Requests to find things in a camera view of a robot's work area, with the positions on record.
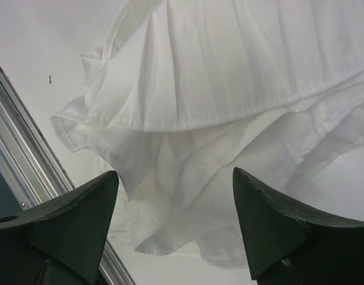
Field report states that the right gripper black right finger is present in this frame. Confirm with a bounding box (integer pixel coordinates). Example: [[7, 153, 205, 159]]
[[233, 168, 364, 284]]

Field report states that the aluminium frame rail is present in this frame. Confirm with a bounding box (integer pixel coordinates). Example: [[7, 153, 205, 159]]
[[0, 66, 134, 284]]

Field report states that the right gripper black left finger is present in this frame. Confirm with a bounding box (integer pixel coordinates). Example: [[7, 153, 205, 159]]
[[0, 171, 119, 284]]

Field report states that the white cloth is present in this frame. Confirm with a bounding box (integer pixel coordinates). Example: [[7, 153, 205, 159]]
[[51, 1, 364, 268]]

